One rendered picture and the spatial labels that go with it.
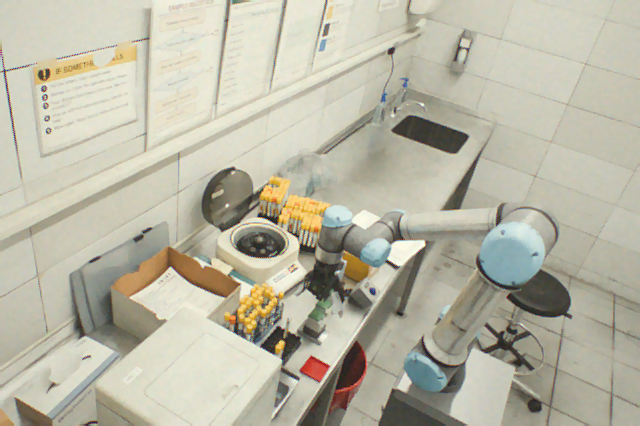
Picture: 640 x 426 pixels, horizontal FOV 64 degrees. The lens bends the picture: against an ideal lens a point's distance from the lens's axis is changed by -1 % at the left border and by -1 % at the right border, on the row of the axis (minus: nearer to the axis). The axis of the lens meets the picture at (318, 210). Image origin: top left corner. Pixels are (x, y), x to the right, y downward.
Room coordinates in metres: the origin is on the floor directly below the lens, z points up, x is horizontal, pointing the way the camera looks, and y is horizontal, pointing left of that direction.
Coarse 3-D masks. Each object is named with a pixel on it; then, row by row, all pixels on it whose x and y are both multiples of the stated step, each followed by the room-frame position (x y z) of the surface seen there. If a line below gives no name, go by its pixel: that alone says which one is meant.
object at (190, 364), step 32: (192, 320) 0.83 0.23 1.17; (160, 352) 0.73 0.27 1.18; (192, 352) 0.75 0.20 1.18; (224, 352) 0.76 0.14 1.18; (256, 352) 0.78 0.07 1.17; (96, 384) 0.62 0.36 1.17; (128, 384) 0.64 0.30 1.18; (160, 384) 0.65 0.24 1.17; (192, 384) 0.67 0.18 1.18; (224, 384) 0.68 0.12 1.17; (256, 384) 0.70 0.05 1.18; (128, 416) 0.59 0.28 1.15; (160, 416) 0.58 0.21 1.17; (192, 416) 0.60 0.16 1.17; (224, 416) 0.61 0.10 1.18; (256, 416) 0.70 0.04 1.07
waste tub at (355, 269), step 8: (344, 256) 1.48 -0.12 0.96; (352, 256) 1.46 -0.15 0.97; (352, 264) 1.46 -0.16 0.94; (360, 264) 1.45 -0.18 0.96; (344, 272) 1.47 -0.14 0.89; (352, 272) 1.46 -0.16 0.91; (360, 272) 1.45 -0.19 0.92; (368, 272) 1.44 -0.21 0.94; (376, 272) 1.52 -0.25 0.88; (360, 280) 1.44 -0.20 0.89
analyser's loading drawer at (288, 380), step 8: (288, 368) 0.96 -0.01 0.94; (280, 376) 0.94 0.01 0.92; (288, 376) 0.95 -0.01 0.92; (296, 376) 0.94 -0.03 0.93; (280, 384) 0.90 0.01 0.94; (288, 384) 0.92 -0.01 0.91; (296, 384) 0.93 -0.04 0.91; (280, 392) 0.89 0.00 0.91; (288, 392) 0.90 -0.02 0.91; (280, 400) 0.86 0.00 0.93; (272, 416) 0.81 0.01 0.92
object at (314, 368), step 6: (312, 360) 1.05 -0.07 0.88; (318, 360) 1.05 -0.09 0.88; (306, 366) 1.03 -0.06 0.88; (312, 366) 1.03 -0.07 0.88; (318, 366) 1.04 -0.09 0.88; (324, 366) 1.04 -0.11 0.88; (330, 366) 1.04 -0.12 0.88; (306, 372) 1.00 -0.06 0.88; (312, 372) 1.01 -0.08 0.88; (318, 372) 1.01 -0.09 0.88; (324, 372) 1.02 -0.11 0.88; (318, 378) 0.99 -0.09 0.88
